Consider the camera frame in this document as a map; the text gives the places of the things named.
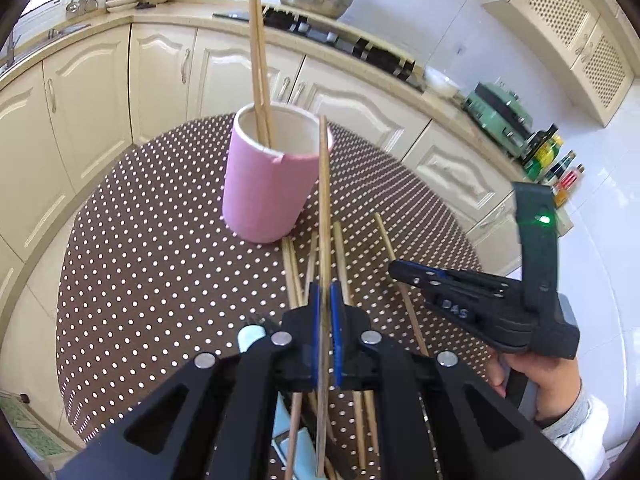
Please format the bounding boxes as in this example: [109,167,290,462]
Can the light blue sheathed knife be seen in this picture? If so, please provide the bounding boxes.
[210,321,292,479]

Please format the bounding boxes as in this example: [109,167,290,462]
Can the person's right hand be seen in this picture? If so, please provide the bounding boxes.
[486,349,582,422]

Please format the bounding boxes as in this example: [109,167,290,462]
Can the red label sauce bottle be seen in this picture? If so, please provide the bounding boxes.
[553,165,585,209]

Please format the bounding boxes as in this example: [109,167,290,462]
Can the dark sauce bottle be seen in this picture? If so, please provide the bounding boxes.
[541,151,576,186]

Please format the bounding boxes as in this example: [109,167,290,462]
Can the brown polka dot tablecloth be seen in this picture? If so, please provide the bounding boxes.
[56,114,488,441]

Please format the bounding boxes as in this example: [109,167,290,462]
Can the green yellow oil bottle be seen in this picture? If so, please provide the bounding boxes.
[523,124,564,182]

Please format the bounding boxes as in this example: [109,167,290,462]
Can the green electric cooker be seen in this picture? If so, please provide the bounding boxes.
[463,82,533,160]

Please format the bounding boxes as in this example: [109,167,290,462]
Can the pink utensil holder cup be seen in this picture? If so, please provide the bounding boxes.
[222,103,334,244]

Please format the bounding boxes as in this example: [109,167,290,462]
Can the white ceramic bowl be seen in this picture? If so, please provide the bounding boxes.
[423,65,460,100]

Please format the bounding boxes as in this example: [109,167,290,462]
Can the black gas stove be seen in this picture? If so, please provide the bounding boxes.
[211,4,426,92]

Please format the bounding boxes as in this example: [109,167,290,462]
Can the stacked plates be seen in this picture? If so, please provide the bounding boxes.
[105,0,140,13]

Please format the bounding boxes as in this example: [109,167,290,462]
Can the steel sink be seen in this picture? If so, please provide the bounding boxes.
[1,24,89,72]

